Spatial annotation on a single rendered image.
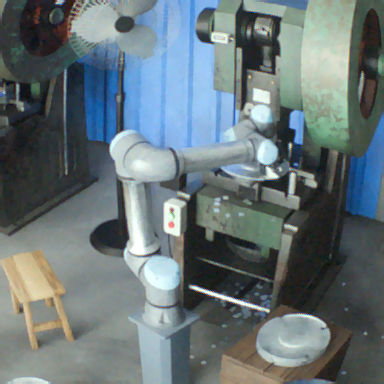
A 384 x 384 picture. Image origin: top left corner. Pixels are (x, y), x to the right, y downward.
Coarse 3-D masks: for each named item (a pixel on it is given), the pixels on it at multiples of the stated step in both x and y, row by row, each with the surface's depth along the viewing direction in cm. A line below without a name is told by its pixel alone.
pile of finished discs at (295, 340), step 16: (272, 320) 223; (288, 320) 222; (304, 320) 222; (320, 320) 220; (272, 336) 214; (288, 336) 212; (304, 336) 212; (320, 336) 212; (272, 352) 205; (288, 352) 204; (304, 352) 204; (320, 352) 203
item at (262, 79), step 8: (248, 72) 240; (256, 72) 238; (264, 72) 238; (272, 72) 239; (248, 80) 242; (256, 80) 240; (264, 80) 238; (272, 80) 236; (248, 88) 244; (256, 88) 242; (264, 88) 240; (272, 88) 238; (248, 96) 245; (256, 96) 243; (264, 96) 241; (272, 96) 239; (248, 104) 246; (256, 104) 245; (264, 104) 243; (272, 104) 241; (248, 112) 247; (280, 128) 247; (280, 136) 249
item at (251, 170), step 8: (224, 168) 247; (232, 168) 247; (240, 168) 247; (248, 168) 247; (256, 168) 247; (288, 168) 248; (240, 176) 240; (248, 176) 241; (256, 176) 242; (280, 176) 242
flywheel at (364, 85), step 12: (372, 12) 224; (372, 24) 231; (372, 36) 236; (360, 48) 210; (372, 48) 209; (360, 60) 210; (372, 60) 207; (360, 72) 214; (372, 72) 210; (360, 84) 212; (372, 84) 243; (360, 96) 214; (372, 96) 242; (360, 108) 239; (372, 108) 244
